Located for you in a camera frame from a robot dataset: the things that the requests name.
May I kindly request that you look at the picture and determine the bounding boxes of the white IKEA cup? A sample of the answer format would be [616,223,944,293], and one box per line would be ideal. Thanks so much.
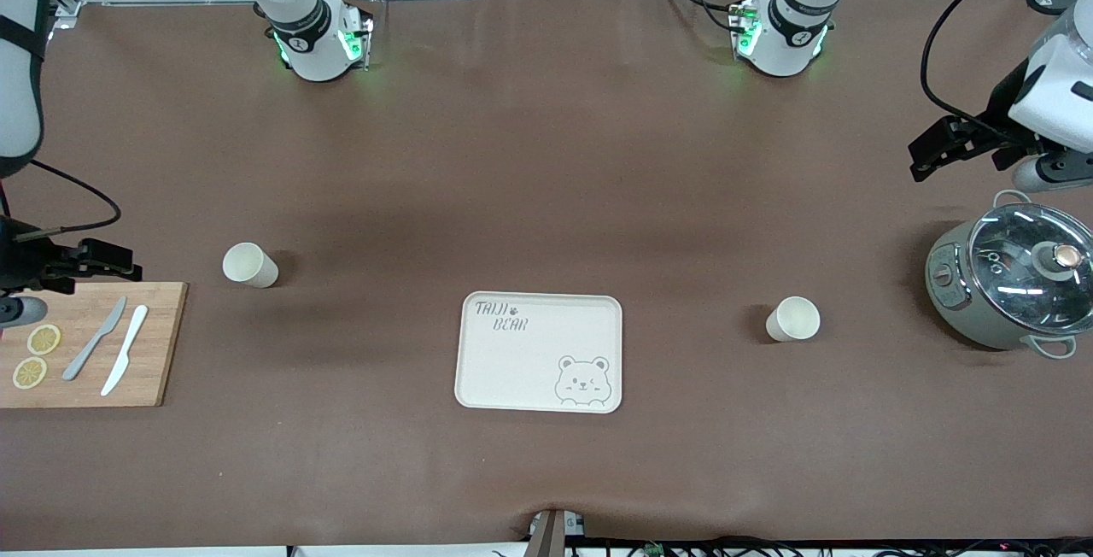
[765,296,821,343]
[223,242,279,289]

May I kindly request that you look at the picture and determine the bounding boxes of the white plastic knife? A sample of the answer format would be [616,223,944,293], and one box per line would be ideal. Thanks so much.
[101,305,149,396]

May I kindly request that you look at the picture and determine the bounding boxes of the wooden cutting board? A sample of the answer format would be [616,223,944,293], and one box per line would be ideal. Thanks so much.
[0,282,188,408]

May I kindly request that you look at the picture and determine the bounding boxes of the glass pot lid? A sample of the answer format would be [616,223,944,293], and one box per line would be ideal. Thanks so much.
[967,204,1093,336]

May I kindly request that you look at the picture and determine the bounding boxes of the cream bear print tray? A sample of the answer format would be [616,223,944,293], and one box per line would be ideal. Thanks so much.
[454,291,623,414]

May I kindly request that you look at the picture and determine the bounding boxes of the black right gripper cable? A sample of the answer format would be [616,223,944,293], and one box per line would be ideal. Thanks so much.
[0,160,121,239]

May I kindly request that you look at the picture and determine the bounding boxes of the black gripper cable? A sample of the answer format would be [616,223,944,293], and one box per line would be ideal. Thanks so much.
[0,160,121,239]
[920,0,1093,135]

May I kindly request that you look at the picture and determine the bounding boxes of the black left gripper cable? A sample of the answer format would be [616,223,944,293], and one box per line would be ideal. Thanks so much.
[920,0,1093,135]

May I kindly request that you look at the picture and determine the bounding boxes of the brown camera stand post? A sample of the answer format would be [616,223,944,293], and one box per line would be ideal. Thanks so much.
[528,508,586,557]

